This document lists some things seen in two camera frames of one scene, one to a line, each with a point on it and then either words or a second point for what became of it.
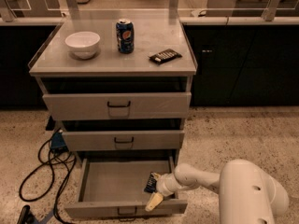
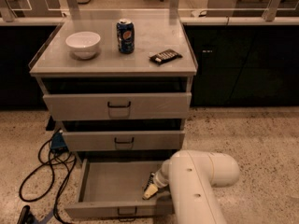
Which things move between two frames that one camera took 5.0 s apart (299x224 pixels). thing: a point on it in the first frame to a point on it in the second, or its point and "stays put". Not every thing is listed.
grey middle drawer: x=123 y=140 stays put
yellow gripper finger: x=154 y=201 to x=151 y=190
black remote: x=151 y=184 stays put
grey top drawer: x=118 y=105 stays put
